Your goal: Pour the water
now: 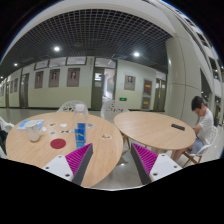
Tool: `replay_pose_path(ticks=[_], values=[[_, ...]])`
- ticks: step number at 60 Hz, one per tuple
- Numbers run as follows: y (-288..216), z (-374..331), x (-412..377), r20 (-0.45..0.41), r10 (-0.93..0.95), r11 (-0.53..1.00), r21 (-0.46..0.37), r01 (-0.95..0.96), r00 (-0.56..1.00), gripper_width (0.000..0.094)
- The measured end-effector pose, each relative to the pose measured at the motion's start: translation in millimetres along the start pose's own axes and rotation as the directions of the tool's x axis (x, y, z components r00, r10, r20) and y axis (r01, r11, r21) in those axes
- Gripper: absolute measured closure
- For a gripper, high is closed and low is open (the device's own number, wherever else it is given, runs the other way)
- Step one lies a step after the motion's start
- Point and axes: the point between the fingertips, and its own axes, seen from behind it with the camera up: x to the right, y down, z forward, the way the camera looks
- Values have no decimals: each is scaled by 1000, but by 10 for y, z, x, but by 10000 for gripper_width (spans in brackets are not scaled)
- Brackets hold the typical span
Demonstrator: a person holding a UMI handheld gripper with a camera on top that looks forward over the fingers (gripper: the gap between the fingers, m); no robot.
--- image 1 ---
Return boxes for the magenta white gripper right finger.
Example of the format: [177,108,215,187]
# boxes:
[131,143,181,185]

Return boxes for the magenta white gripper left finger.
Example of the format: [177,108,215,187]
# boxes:
[43,144,93,185]

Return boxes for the clear plastic water bottle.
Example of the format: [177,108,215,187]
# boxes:
[72,103,88,149]

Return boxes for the round red coaster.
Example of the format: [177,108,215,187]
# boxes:
[50,138,66,149]

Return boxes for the right round wooden table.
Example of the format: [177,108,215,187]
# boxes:
[114,111,196,150]

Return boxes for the round wooden table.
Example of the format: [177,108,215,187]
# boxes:
[114,111,196,150]
[6,112,123,187]

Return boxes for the left round wooden table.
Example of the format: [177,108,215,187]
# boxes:
[6,112,123,187]

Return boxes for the small snack wrapper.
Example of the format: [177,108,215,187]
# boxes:
[101,134,112,140]

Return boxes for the black phone on table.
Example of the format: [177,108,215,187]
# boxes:
[171,124,185,131]

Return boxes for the white plastic chair left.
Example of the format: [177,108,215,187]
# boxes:
[58,100,84,112]

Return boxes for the white plastic chair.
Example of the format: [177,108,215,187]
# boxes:
[58,100,84,112]
[101,100,128,123]

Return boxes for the seated person in white shirt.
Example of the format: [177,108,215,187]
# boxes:
[173,96,214,161]

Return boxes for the blue paper sheet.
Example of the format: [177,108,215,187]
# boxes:
[17,120,44,130]

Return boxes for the white plastic chair middle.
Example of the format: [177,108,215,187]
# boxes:
[101,100,128,123]

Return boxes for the white chair under person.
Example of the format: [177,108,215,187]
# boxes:
[184,126,218,166]

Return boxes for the white chair at left edge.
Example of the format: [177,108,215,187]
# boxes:
[0,117,14,158]

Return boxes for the open doorway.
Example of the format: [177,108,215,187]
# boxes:
[91,68,115,110]

